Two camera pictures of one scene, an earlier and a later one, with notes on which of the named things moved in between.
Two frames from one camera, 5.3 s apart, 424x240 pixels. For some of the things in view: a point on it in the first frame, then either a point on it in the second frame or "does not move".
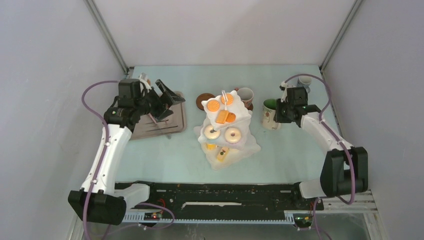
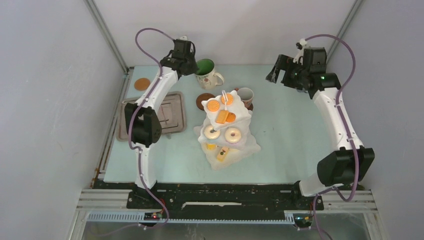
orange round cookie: (231, 117) does not move
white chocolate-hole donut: (210, 133) does not move
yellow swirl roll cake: (211, 147) does not move
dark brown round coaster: (201, 97) does not move
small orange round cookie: (230, 99) does not move
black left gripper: (168, 98) → (194, 68)
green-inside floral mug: (269, 107) → (206, 78)
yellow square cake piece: (222, 116) does not move
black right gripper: (278, 117) → (285, 63)
